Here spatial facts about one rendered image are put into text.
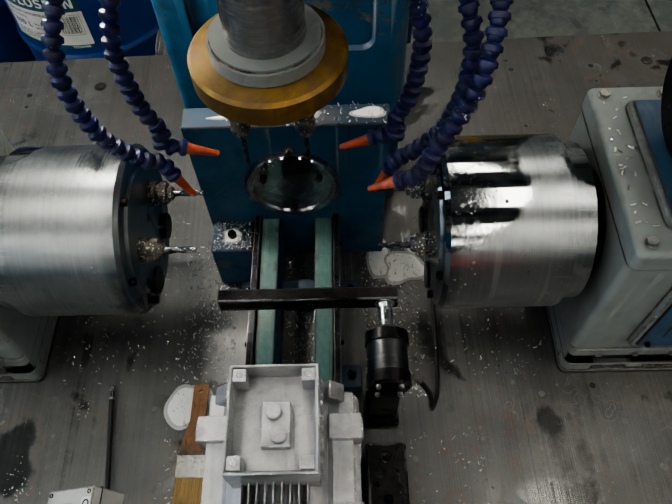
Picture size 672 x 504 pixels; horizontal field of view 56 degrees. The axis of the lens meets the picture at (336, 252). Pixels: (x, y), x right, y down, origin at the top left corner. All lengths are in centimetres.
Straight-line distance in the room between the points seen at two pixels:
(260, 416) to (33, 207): 40
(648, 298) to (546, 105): 65
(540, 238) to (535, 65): 77
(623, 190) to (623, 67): 76
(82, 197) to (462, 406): 66
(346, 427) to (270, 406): 10
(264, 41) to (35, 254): 42
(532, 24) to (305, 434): 248
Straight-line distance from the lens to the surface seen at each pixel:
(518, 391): 111
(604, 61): 163
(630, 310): 98
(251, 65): 70
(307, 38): 72
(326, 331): 99
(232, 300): 90
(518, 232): 84
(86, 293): 92
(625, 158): 93
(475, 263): 84
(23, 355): 114
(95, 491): 81
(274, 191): 103
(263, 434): 72
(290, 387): 75
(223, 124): 94
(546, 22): 302
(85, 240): 88
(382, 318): 88
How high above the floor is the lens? 182
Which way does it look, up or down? 58 degrees down
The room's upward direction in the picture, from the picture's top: 3 degrees counter-clockwise
